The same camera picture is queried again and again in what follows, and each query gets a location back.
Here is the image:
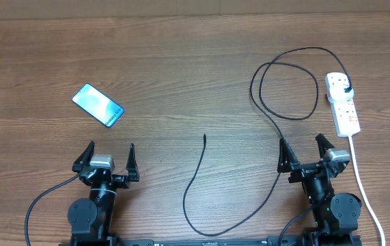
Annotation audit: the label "white power strip cord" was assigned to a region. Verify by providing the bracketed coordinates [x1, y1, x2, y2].
[347, 135, 387, 246]

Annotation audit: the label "white charger plug adapter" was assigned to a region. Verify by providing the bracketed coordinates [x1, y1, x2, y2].
[327, 84, 354, 103]

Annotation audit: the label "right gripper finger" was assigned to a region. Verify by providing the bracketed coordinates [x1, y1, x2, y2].
[315, 133, 335, 160]
[277, 137, 300, 173]

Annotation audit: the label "white power strip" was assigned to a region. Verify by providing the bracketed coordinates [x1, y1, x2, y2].
[324, 72, 361, 137]

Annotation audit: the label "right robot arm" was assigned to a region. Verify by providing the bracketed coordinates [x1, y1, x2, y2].
[274, 134, 362, 245]

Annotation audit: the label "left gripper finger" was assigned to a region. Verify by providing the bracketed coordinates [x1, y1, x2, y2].
[126, 143, 139, 182]
[72, 141, 95, 172]

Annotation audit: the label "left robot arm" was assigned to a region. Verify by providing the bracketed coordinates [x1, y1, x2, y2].
[67, 142, 139, 245]

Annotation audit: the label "blue Galaxy smartphone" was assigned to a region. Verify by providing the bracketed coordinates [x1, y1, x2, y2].
[72, 83, 124, 128]

